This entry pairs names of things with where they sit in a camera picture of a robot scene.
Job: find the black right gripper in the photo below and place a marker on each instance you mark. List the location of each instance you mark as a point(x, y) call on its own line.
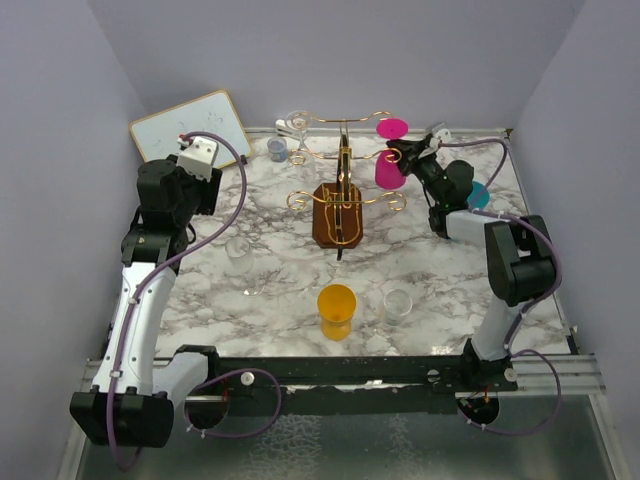
point(410, 152)

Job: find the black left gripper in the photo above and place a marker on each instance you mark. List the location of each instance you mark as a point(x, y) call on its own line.
point(208, 189)

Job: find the pink plastic wine glass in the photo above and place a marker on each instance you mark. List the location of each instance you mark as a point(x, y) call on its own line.
point(387, 173)

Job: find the clear champagne flute glass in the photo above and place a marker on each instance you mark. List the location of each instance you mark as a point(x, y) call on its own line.
point(301, 157)

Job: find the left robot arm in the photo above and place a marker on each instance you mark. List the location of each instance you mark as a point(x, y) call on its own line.
point(130, 400)

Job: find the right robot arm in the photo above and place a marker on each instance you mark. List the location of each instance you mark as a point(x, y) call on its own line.
point(523, 267)

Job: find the blue plastic wine glass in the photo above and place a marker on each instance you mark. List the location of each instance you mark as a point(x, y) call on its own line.
point(479, 197)

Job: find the gold and black glass rack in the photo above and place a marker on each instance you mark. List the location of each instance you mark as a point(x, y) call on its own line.
point(338, 206)

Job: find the short clear glass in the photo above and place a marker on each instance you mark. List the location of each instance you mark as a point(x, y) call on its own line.
point(395, 309)

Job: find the orange plastic wine glass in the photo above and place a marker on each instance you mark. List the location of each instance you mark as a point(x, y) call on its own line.
point(336, 306)

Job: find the small framed whiteboard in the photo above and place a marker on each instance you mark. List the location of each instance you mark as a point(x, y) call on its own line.
point(156, 136)

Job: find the small jar of paper clips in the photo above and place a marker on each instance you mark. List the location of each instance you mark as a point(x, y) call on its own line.
point(278, 149)

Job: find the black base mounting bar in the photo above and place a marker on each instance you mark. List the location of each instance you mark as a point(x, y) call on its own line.
point(323, 386)

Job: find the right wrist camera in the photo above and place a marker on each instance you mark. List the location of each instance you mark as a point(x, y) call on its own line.
point(444, 134)

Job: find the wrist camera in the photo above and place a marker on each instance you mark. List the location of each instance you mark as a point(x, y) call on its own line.
point(444, 134)
point(197, 157)

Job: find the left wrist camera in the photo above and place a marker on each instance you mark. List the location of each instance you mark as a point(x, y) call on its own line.
point(197, 157)

